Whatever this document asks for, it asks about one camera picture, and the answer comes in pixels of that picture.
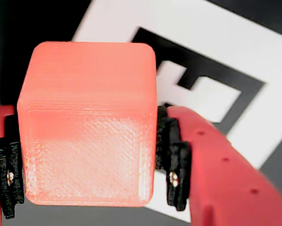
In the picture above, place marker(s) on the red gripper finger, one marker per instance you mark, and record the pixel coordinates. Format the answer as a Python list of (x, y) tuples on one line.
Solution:
[(226, 183), (4, 164)]

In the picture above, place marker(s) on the orange cube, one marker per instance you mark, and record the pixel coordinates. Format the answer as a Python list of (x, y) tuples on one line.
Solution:
[(89, 122)]

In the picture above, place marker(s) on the black white marker checkerboard mat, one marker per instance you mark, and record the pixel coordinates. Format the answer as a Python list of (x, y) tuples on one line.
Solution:
[(202, 47)]

